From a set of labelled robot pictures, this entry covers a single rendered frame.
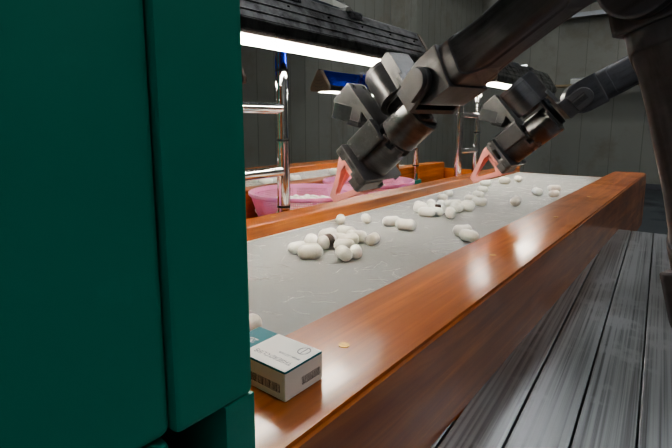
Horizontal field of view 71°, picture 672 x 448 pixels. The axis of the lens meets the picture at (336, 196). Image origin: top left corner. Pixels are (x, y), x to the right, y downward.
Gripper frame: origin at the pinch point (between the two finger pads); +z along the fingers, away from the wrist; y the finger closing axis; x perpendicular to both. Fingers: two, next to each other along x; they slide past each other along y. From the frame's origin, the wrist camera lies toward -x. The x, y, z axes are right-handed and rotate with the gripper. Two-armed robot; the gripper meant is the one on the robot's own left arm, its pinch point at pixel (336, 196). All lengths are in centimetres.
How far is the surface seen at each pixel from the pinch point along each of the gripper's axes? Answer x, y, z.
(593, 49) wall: -155, -739, -8
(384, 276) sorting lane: 15.7, 9.1, -6.1
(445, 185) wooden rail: -3, -66, 13
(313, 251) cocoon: 7.1, 9.4, 1.7
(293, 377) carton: 20.7, 38.5, -17.6
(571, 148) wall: -58, -738, 102
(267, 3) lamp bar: -20.5, 13.5, -16.9
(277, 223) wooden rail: -3.4, 1.2, 12.9
